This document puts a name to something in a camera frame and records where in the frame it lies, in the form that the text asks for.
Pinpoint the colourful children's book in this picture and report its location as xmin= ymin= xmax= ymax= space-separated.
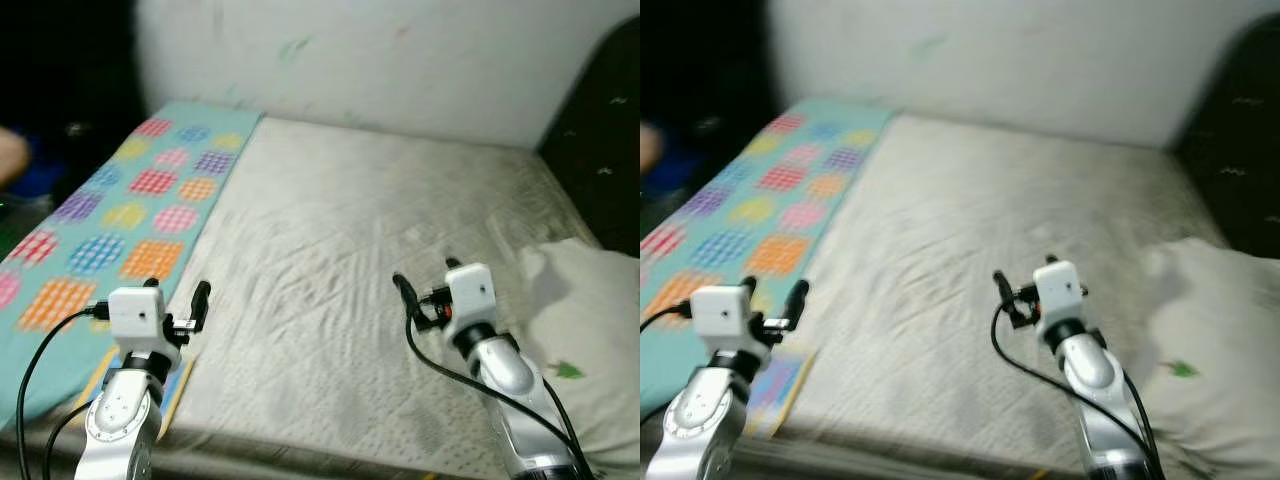
xmin=70 ymin=345 xmax=196 ymax=441
xmin=745 ymin=345 xmax=816 ymax=439

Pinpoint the teal blanket with colourful shapes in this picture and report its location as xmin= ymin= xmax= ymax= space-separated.
xmin=0 ymin=100 xmax=263 ymax=431
xmin=640 ymin=98 xmax=894 ymax=416

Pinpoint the white pillow with green tree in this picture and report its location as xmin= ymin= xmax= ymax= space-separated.
xmin=1135 ymin=237 xmax=1280 ymax=479
xmin=510 ymin=238 xmax=641 ymax=476

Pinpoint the white quilted mattress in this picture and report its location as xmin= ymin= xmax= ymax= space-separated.
xmin=0 ymin=115 xmax=641 ymax=480
xmin=640 ymin=112 xmax=1241 ymax=480

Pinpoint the dark tufted headboard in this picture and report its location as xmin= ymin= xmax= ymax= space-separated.
xmin=1170 ymin=15 xmax=1280 ymax=261
xmin=538 ymin=15 xmax=641 ymax=256

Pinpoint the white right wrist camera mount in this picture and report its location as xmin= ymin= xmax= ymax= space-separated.
xmin=445 ymin=263 xmax=498 ymax=326
xmin=1032 ymin=260 xmax=1089 ymax=326

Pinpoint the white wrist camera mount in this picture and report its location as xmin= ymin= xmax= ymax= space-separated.
xmin=107 ymin=285 xmax=181 ymax=366
xmin=445 ymin=263 xmax=498 ymax=326
xmin=690 ymin=285 xmax=766 ymax=366
xmin=1032 ymin=260 xmax=1089 ymax=326

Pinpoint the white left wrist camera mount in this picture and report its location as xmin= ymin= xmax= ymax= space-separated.
xmin=690 ymin=285 xmax=766 ymax=366
xmin=107 ymin=285 xmax=181 ymax=366

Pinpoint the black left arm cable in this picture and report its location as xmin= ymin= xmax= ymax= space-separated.
xmin=15 ymin=300 xmax=111 ymax=480
xmin=640 ymin=303 xmax=693 ymax=426

